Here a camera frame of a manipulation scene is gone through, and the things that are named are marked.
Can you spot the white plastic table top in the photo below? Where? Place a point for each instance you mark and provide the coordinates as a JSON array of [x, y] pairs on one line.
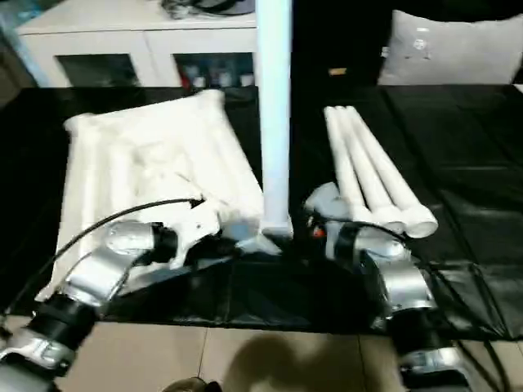
[[163, 143]]

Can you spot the white plastic table leg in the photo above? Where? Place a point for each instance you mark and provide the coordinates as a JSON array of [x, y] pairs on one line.
[[387, 163], [349, 163], [368, 163], [274, 122]]

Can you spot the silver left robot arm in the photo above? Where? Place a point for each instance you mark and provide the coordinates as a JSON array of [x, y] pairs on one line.
[[94, 269]]

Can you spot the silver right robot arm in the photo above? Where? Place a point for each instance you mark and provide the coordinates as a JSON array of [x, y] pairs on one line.
[[404, 286]]

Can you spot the black mat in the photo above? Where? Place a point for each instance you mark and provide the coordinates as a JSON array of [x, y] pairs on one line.
[[470, 163]]

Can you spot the small tan tag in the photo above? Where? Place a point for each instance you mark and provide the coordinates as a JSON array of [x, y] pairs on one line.
[[337, 71]]

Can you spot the small white jar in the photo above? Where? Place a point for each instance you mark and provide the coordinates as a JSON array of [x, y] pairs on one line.
[[198, 81], [247, 79]]

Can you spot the grey cushion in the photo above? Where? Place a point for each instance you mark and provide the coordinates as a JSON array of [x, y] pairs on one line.
[[449, 61]]

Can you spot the white cabinet with glass doors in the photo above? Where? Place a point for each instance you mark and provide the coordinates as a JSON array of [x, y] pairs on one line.
[[143, 36]]

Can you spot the grey bag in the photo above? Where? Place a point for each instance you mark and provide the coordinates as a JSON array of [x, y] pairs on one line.
[[220, 4]]

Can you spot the white flat panel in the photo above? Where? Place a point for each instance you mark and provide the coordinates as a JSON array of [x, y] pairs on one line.
[[519, 89]]

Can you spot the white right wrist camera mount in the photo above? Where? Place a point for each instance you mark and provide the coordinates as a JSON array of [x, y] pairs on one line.
[[327, 204]]

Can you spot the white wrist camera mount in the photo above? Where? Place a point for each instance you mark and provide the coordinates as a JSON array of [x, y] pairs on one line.
[[196, 224], [327, 204]]

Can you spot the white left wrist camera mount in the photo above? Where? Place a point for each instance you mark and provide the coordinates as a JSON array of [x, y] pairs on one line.
[[196, 224]]

